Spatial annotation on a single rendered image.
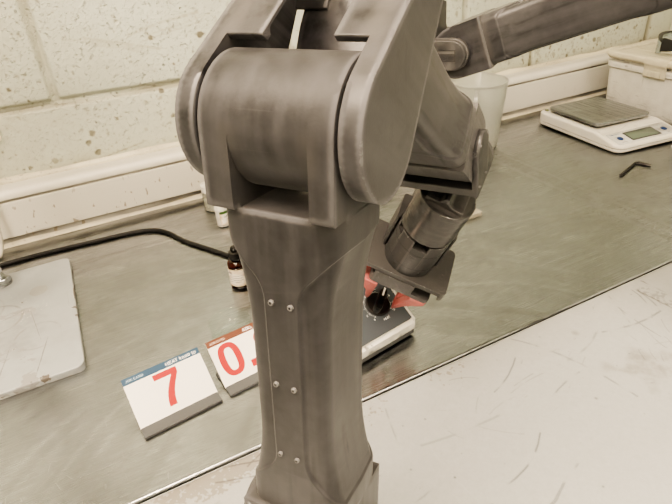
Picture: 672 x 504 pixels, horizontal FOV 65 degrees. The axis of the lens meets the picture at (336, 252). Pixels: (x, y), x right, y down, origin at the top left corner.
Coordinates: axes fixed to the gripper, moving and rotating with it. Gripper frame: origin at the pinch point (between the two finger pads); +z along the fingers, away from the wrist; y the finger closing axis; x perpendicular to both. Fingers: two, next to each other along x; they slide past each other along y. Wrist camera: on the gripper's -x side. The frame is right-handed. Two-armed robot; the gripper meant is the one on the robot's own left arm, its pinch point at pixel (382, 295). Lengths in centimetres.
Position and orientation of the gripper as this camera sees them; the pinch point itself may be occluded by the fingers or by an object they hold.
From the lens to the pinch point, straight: 65.9
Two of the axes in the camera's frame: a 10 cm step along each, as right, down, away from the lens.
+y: -9.2, -4.0, -0.1
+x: -3.1, 7.3, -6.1
